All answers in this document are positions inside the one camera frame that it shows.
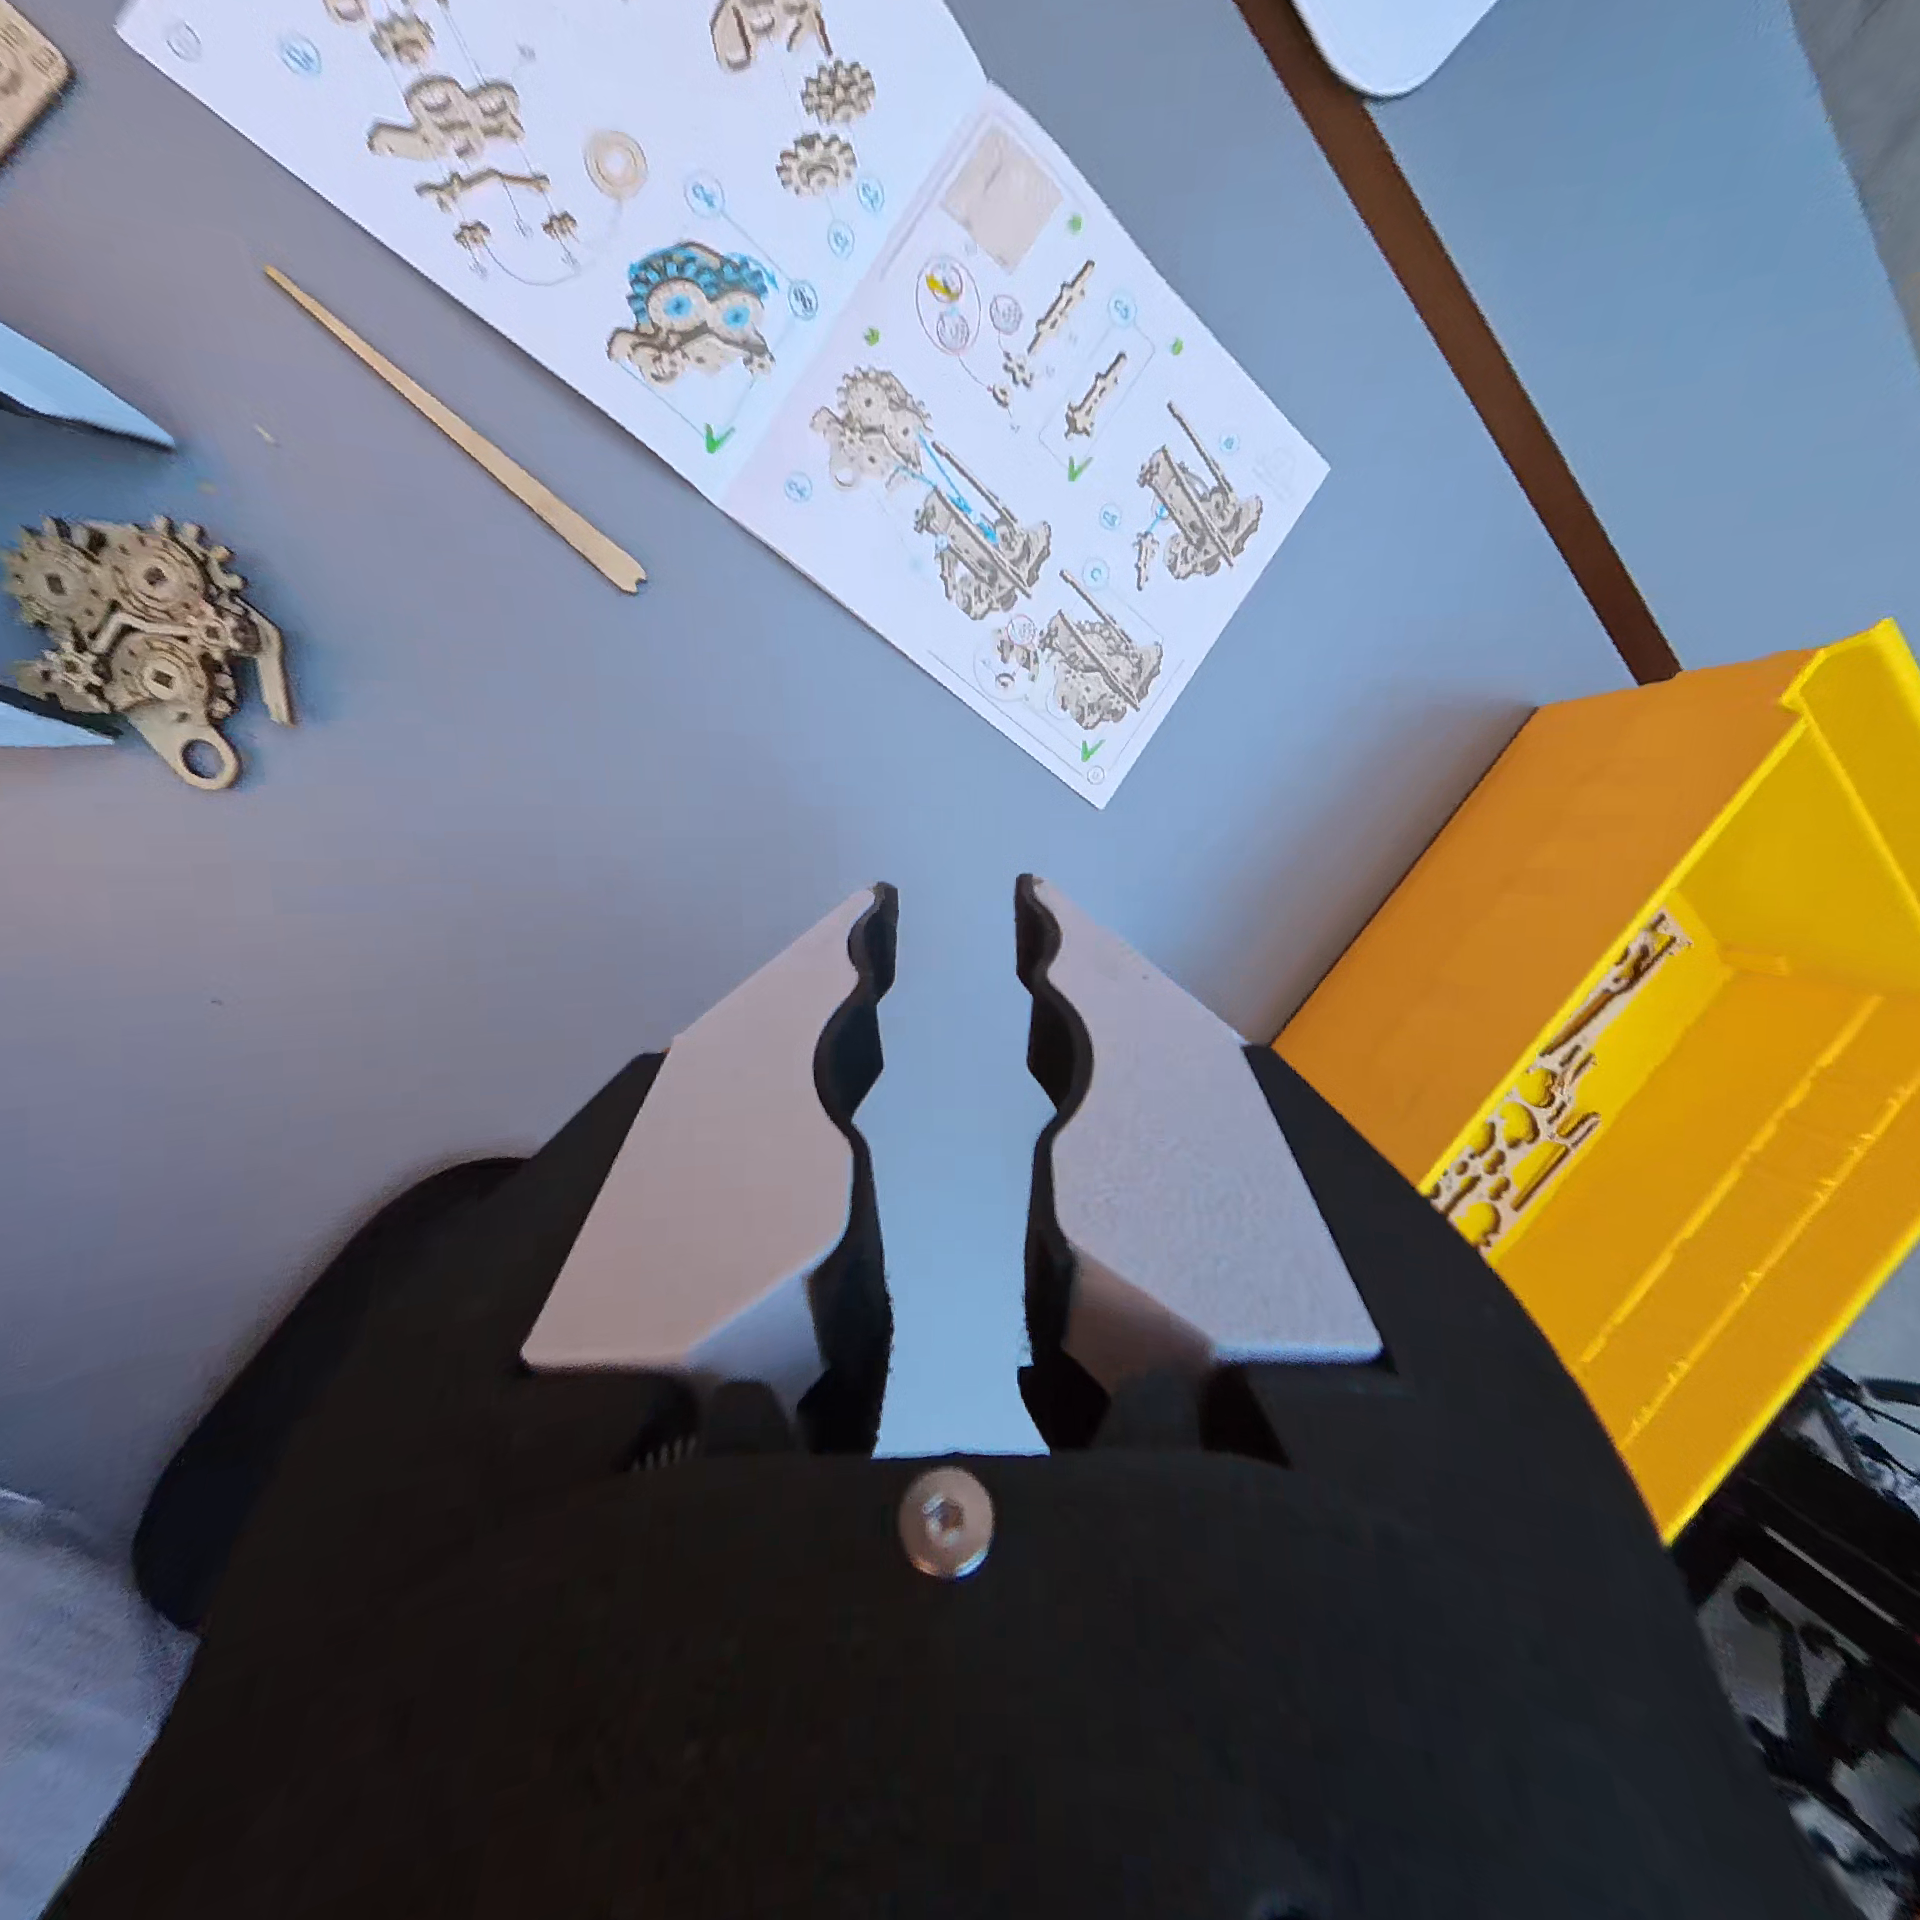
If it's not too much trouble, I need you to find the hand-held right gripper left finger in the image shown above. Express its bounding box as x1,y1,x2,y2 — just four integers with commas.
521,882,903,1456

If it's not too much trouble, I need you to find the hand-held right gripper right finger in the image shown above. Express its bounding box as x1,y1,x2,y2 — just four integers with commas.
1015,873,1386,1456

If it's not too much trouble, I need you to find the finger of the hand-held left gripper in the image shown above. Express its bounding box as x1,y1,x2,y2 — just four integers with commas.
0,322,176,454
0,682,131,753

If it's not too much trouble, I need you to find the wooden gear assembly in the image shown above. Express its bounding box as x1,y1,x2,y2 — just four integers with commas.
0,516,298,794

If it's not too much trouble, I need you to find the grey desk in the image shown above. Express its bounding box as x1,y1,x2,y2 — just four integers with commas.
0,0,1920,1518

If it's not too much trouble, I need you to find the laser-cut wooden parts sheet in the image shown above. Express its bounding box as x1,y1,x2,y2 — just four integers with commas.
0,0,74,161

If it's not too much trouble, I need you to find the wooden stick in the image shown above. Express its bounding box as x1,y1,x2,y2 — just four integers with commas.
264,268,648,594

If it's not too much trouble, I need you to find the yellow plastic bin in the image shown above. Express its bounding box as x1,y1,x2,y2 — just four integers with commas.
1272,618,1920,1547

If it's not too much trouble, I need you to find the white instruction sheet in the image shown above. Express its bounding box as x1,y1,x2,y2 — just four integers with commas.
117,0,1330,812

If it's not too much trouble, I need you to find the pale grey cloth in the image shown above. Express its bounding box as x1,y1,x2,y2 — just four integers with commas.
0,1487,201,1920

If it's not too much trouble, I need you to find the brown wooden strip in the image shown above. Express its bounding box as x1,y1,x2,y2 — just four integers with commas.
1233,0,1683,684

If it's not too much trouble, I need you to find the white rounded object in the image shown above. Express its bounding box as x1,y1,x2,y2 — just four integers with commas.
1293,0,1501,99

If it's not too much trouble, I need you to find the black metal frame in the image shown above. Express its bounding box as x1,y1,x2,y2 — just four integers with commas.
1664,1352,1920,1920

